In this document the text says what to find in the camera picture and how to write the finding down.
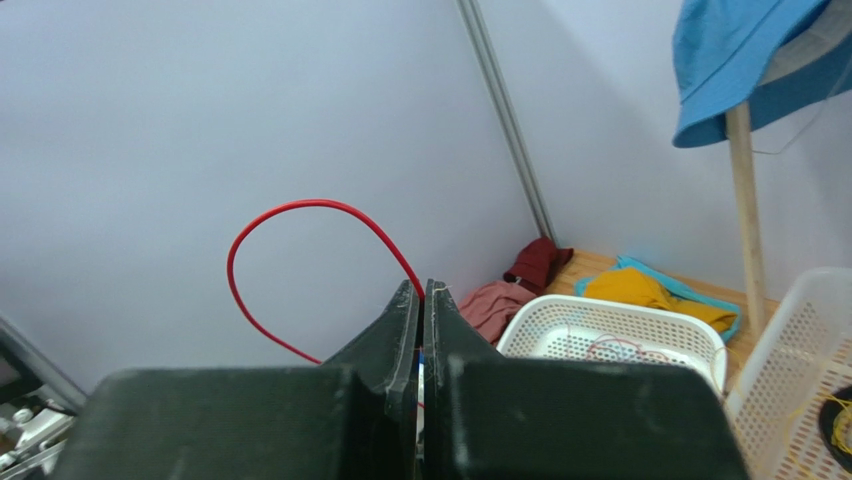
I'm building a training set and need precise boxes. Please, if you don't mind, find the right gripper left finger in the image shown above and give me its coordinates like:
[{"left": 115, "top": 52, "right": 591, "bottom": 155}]
[{"left": 53, "top": 282, "right": 420, "bottom": 479}]

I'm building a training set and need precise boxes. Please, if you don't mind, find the wooden pole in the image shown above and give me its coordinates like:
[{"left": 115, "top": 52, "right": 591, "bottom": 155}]
[{"left": 725, "top": 101, "right": 769, "bottom": 339}]

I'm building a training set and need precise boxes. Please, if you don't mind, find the black coiled cable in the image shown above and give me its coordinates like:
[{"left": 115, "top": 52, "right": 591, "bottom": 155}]
[{"left": 817, "top": 385, "right": 852, "bottom": 457}]

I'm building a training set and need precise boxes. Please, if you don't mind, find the light blue bucket hat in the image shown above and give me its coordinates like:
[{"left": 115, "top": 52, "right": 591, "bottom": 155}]
[{"left": 672, "top": 1, "right": 851, "bottom": 148}]

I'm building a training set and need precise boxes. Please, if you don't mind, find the metal corner rail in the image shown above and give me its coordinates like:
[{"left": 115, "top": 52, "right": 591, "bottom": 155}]
[{"left": 456, "top": 0, "right": 560, "bottom": 246}]

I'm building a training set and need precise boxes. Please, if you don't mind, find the rectangular white plastic basket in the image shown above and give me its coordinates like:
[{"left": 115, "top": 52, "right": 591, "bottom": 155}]
[{"left": 725, "top": 267, "right": 851, "bottom": 479}]

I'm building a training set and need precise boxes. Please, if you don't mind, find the yellow wire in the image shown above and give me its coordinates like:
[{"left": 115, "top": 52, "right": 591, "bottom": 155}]
[{"left": 705, "top": 346, "right": 852, "bottom": 480}]

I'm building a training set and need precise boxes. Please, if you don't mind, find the teal cloth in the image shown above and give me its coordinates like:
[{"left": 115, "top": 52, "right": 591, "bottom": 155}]
[{"left": 574, "top": 255, "right": 743, "bottom": 344}]

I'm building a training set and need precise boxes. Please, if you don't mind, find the bright red wire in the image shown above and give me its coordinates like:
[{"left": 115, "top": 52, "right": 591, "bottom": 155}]
[{"left": 226, "top": 198, "right": 427, "bottom": 366}]

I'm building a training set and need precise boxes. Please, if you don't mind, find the rounded white plastic basket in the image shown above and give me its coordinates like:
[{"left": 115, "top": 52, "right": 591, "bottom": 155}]
[{"left": 496, "top": 295, "right": 727, "bottom": 395}]

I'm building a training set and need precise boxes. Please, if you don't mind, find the maroon cloth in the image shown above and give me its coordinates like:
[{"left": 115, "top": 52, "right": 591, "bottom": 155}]
[{"left": 503, "top": 237, "right": 574, "bottom": 295}]

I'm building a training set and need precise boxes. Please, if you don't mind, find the pink cloth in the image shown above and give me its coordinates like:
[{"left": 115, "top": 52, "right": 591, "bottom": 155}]
[{"left": 459, "top": 281, "right": 536, "bottom": 345}]

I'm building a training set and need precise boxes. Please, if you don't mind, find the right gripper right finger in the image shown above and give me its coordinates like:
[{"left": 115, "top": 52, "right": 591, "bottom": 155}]
[{"left": 422, "top": 280, "right": 749, "bottom": 479}]

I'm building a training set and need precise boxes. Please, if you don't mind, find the orange cloth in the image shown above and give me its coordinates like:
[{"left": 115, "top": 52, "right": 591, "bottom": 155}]
[{"left": 583, "top": 267, "right": 739, "bottom": 335}]

